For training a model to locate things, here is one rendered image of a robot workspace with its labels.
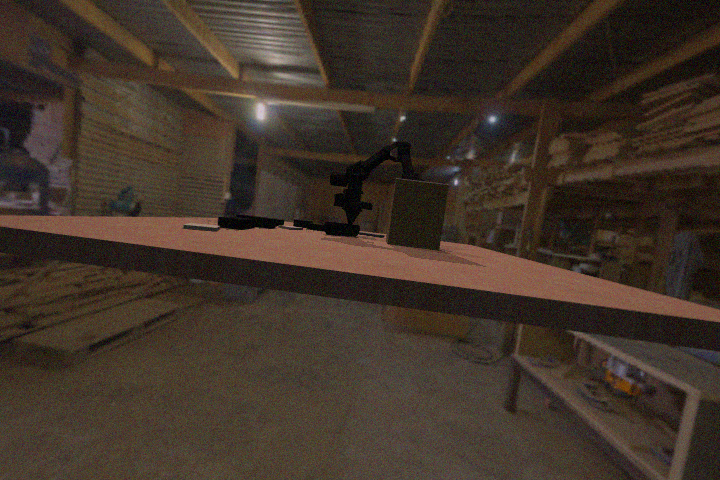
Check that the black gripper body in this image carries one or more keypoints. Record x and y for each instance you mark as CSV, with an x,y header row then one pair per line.
x,y
356,204

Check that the dark grey controller unit with green switches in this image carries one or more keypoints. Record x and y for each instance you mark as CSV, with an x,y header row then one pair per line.
x,y
341,229

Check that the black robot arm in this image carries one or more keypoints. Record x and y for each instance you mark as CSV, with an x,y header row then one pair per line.
x,y
362,169

